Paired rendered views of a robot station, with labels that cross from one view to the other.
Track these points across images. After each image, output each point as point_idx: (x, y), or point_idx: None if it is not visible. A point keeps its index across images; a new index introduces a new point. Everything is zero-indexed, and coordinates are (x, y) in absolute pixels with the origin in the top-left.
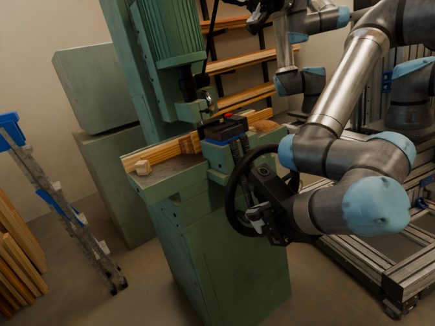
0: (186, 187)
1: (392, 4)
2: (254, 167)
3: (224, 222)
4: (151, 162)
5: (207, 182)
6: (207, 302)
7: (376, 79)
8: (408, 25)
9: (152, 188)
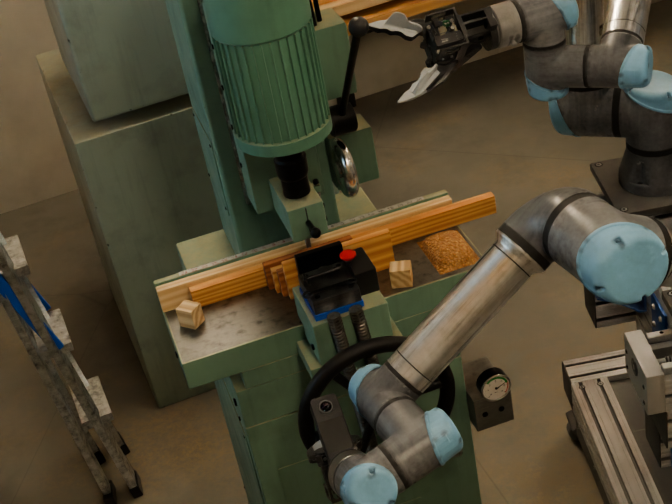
0: (257, 366)
1: (542, 217)
2: (373, 359)
3: None
4: (206, 300)
5: (297, 361)
6: None
7: None
8: (552, 255)
9: (197, 364)
